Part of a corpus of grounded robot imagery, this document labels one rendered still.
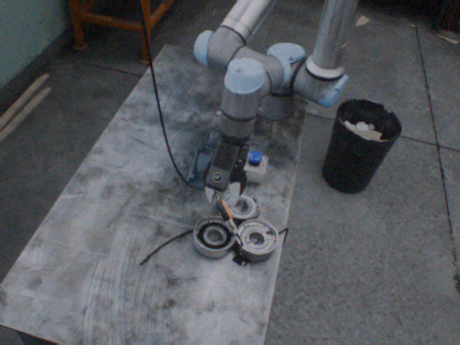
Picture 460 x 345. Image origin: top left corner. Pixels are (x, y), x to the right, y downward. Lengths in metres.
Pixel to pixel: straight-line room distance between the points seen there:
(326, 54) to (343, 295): 1.17
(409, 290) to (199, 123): 1.31
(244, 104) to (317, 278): 1.32
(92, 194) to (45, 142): 1.42
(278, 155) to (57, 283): 0.72
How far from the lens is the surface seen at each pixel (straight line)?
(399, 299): 2.15
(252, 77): 0.83
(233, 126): 0.88
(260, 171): 1.20
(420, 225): 2.47
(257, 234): 1.09
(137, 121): 1.40
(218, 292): 1.01
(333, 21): 1.20
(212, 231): 1.08
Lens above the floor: 1.69
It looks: 46 degrees down
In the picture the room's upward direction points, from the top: 9 degrees clockwise
